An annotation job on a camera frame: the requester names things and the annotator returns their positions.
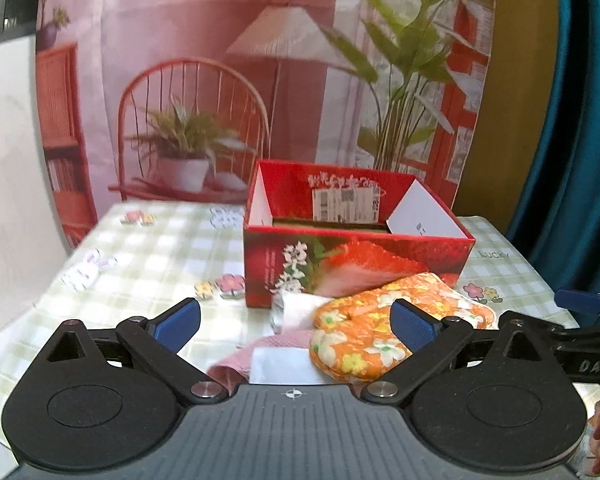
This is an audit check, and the blue curtain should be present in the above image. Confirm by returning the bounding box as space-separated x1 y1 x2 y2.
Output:
506 0 600 292

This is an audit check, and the orange floral oven mitt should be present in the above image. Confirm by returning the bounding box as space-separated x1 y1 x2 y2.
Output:
309 273 496 382

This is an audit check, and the green plaid tablecloth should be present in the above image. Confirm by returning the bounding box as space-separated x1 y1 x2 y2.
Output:
0 199 600 480

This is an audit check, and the printed room backdrop cloth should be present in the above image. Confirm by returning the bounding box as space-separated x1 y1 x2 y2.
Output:
35 0 495 246

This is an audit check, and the pink knitted cloth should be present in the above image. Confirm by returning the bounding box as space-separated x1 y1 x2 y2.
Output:
207 330 312 393

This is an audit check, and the red strawberry cardboard box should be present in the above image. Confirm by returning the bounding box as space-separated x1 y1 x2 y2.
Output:
244 160 475 308

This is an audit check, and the white plastic bag bundle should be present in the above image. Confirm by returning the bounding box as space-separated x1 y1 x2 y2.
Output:
270 290 330 334

